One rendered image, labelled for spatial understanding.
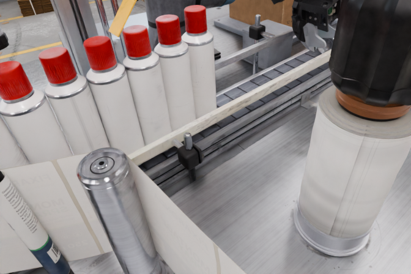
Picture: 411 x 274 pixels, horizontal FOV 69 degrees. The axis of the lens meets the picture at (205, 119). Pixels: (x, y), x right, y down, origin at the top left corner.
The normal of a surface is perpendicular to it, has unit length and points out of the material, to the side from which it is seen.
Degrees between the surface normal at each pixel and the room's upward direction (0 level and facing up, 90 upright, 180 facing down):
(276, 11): 90
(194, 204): 0
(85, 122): 90
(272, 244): 0
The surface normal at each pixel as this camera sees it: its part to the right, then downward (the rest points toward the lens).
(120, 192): 0.66, 0.43
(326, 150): -0.90, 0.27
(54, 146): 0.86, 0.27
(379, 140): -0.19, 0.65
